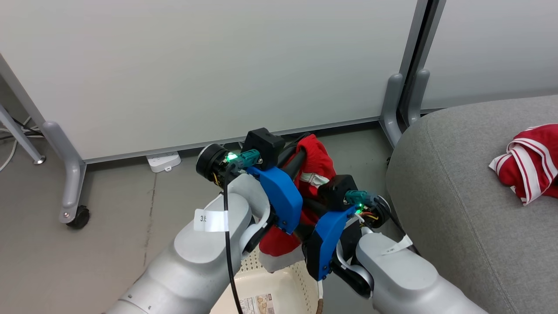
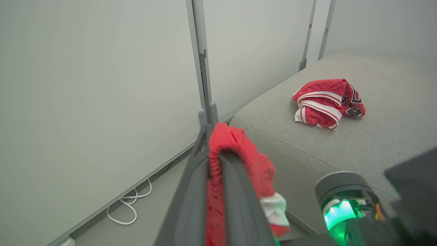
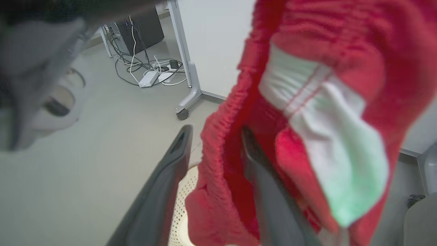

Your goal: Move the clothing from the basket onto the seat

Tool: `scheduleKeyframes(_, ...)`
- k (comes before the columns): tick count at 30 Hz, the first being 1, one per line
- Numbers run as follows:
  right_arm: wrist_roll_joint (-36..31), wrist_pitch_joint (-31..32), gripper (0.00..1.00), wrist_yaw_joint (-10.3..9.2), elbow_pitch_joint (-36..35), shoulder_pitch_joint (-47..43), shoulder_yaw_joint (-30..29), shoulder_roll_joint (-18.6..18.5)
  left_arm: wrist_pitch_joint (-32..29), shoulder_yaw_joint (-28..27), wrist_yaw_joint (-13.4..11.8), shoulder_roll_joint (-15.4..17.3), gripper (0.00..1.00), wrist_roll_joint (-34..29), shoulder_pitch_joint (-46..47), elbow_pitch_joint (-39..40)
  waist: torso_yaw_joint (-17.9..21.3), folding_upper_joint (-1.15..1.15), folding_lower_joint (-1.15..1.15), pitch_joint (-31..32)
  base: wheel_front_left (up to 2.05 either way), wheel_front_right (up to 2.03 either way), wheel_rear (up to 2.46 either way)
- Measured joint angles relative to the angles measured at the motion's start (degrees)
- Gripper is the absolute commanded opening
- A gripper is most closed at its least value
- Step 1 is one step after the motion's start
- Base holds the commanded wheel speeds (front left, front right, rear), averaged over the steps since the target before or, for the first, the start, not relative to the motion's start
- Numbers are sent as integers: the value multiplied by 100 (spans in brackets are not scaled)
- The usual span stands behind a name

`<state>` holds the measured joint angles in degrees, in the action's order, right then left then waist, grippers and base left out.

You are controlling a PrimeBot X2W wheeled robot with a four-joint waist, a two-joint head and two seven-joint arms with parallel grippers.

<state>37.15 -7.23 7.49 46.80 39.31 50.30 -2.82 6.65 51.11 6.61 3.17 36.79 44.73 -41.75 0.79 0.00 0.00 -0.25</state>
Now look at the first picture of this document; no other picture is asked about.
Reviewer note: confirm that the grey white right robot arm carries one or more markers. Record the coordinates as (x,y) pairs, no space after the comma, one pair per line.
(409,283)

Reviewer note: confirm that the black caster wheel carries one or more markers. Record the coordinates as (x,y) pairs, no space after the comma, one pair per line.
(80,216)

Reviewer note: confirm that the red white-striped jersey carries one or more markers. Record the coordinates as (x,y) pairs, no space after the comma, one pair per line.
(534,161)

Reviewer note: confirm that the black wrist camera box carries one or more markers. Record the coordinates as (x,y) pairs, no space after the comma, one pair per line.
(336,192)
(263,146)

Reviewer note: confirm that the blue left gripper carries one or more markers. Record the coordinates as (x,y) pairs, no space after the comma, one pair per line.
(281,196)

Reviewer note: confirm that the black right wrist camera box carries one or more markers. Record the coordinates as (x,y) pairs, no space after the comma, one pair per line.
(336,192)

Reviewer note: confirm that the narrow white partition panel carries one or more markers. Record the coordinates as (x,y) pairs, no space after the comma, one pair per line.
(497,48)

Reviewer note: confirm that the grey table leg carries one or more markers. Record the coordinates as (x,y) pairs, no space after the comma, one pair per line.
(17,133)

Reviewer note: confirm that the white brown-rimmed laundry basket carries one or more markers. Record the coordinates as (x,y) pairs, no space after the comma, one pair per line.
(283,290)

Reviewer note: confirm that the red garment with white hem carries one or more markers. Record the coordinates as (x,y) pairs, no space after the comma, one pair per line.
(316,161)

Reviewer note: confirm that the white power strip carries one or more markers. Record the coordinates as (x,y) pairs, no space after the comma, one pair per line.
(163,161)

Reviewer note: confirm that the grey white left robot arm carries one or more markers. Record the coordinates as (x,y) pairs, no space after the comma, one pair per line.
(192,266)

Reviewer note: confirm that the large white partition panel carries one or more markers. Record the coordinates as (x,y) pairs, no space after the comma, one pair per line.
(218,65)

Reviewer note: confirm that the printed paper basket sticker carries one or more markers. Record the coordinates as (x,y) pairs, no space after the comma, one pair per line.
(257,305)

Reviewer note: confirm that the grey fabric sofa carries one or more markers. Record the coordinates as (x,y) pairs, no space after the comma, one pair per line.
(457,196)

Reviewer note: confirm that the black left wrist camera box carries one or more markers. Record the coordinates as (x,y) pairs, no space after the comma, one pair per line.
(263,146)

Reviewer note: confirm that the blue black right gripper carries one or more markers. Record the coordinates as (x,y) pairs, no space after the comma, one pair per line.
(327,237)

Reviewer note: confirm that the grey partition foot with caster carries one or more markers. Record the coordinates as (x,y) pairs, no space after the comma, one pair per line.
(69,170)

